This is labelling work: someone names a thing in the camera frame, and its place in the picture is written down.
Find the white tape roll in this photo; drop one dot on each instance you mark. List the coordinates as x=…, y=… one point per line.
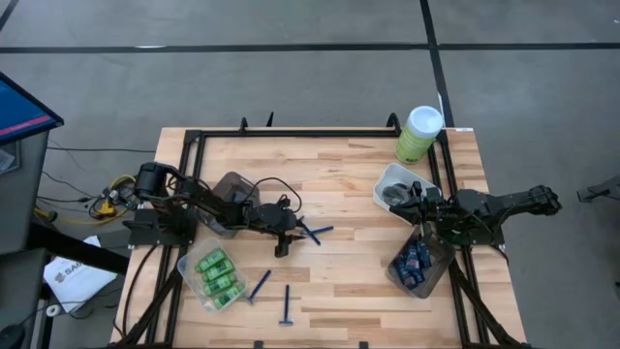
x=52, y=310

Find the smoky transparent plastic bin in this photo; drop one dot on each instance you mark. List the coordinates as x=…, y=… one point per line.
x=237, y=181
x=436, y=283

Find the black round pad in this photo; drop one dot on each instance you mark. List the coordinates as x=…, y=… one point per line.
x=394, y=194

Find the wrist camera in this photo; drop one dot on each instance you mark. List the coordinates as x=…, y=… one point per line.
x=285, y=220
x=402, y=212

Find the black round object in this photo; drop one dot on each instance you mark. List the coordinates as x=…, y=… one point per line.
x=9, y=335

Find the monitor with blue screen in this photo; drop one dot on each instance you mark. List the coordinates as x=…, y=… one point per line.
x=19, y=114

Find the disinfecting wipes canister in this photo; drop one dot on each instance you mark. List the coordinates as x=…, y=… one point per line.
x=417, y=138

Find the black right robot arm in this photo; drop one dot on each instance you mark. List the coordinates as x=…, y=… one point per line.
x=513, y=201

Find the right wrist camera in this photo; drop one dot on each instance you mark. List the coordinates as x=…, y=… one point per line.
x=402, y=212

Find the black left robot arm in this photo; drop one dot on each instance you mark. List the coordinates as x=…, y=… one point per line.
x=150, y=177

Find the black stand leg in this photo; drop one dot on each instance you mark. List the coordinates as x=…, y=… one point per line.
x=72, y=249

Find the white plastic tray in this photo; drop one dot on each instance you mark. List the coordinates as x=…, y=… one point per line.
x=387, y=177

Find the printed white paper sheet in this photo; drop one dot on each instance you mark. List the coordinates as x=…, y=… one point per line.
x=72, y=286

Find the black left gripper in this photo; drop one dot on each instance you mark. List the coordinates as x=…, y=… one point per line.
x=257, y=215

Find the clear plastic container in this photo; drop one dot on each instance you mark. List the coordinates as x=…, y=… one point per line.
x=186, y=267

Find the grey cabinet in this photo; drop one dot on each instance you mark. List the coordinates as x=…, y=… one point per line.
x=19, y=203

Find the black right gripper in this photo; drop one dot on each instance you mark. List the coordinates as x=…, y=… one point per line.
x=427, y=208

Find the small white sticker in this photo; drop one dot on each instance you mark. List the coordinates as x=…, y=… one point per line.
x=463, y=129

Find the green travel bottle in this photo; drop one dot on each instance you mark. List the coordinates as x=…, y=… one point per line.
x=218, y=270
x=227, y=295
x=210, y=260
x=220, y=284

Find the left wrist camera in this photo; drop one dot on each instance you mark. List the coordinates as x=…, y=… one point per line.
x=285, y=220

